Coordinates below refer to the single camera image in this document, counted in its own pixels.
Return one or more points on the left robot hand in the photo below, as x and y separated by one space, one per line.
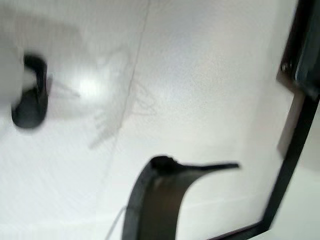
155 200

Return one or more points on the open dishwasher door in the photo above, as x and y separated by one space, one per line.
303 45

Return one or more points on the dark cabinet plinth strip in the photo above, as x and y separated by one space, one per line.
290 162

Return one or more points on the black left robot foot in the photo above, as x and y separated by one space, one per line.
31 100

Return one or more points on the white left robot leg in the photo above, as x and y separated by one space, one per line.
12 62

